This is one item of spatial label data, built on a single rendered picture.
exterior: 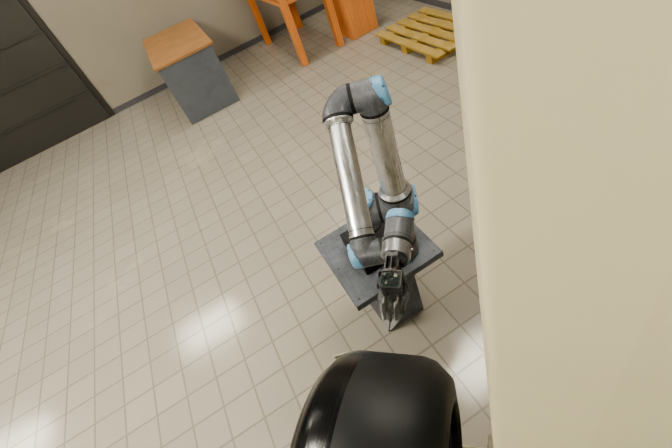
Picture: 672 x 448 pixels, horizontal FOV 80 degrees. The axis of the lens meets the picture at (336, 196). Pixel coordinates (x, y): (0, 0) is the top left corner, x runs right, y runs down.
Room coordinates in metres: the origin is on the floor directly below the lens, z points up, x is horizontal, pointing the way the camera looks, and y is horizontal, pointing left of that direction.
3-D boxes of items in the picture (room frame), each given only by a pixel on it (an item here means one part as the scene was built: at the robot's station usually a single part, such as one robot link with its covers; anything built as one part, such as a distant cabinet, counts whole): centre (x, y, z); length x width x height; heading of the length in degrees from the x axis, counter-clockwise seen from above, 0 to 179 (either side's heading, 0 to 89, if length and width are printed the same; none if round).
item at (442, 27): (4.52, -1.79, 0.06); 1.25 x 0.86 x 0.11; 12
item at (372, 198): (1.37, -0.10, 0.87); 0.17 x 0.15 x 0.18; 77
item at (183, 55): (5.58, 1.16, 0.40); 1.44 x 0.74 x 0.79; 12
